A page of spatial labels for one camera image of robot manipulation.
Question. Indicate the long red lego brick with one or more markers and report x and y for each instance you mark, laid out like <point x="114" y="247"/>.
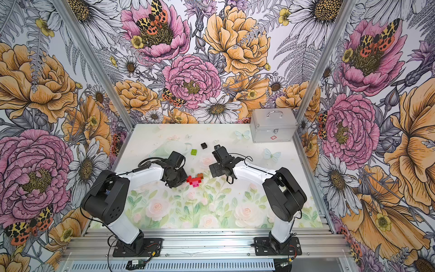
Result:
<point x="197" y="179"/>

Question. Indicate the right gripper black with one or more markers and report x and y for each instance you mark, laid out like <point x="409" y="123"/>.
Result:
<point x="215" y="166"/>

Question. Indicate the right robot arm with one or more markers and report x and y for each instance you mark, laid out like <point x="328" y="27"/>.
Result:
<point x="284" y="195"/>

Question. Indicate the aluminium front rail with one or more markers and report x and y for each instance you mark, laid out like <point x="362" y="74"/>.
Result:
<point x="211" y="244"/>

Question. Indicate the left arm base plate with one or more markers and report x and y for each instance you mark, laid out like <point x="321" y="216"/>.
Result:
<point x="149" y="247"/>

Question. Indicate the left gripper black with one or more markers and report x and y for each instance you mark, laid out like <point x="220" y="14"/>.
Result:
<point x="183" y="179"/>

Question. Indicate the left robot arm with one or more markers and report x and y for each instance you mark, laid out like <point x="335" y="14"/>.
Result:
<point x="108" y="196"/>

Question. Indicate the silver metal case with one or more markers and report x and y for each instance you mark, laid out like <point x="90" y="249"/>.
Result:
<point x="273" y="125"/>

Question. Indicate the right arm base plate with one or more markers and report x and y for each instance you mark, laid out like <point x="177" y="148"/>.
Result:
<point x="269" y="246"/>

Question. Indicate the small red lego brick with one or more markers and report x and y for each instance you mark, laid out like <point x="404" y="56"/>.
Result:
<point x="190" y="180"/>

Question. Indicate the small green circuit board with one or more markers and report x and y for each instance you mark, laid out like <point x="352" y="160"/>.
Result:
<point x="134" y="265"/>

